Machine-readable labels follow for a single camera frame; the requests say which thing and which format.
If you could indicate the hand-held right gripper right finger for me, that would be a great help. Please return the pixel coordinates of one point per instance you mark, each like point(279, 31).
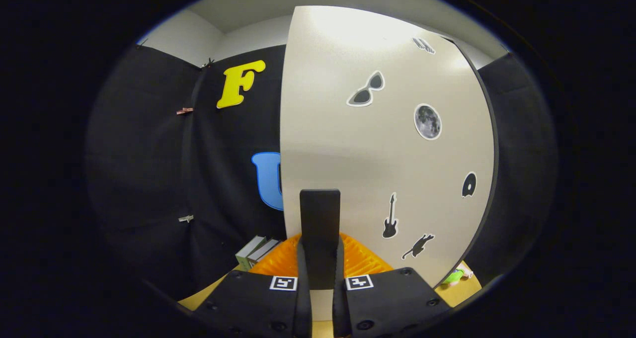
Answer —
point(339, 303)

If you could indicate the black backdrop cloth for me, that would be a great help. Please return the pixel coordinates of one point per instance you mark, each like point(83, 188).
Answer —
point(149, 179)

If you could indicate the green and white book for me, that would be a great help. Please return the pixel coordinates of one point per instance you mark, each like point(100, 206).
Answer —
point(248, 252)

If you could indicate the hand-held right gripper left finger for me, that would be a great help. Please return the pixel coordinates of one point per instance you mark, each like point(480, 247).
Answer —
point(304, 303)

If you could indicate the beige cabinet door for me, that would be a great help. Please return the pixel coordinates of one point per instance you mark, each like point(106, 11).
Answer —
point(348, 154)

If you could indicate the white cloth clip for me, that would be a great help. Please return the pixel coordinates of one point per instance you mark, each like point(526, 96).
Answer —
point(186, 218)

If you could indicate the green and white plush toy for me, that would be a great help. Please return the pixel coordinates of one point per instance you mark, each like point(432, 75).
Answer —
point(453, 277)

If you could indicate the red cloth clip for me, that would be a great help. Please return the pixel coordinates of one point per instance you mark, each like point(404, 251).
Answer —
point(184, 111)

